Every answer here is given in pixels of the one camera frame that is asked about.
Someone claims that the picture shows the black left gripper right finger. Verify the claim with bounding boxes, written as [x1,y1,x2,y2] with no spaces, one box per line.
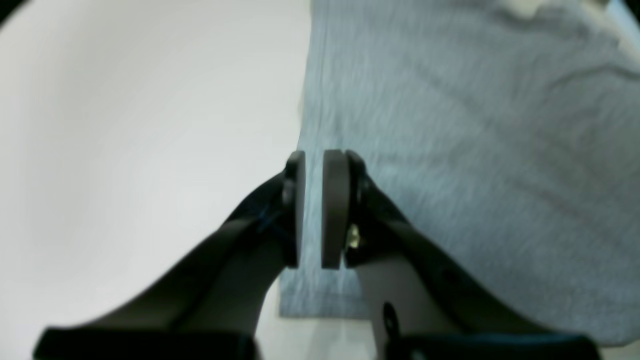
[321,150,601,360]

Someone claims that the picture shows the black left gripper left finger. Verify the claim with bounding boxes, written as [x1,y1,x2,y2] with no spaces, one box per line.
[35,151,306,360]

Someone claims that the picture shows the grey T-shirt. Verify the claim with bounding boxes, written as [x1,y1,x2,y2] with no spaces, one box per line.
[279,0,640,346]

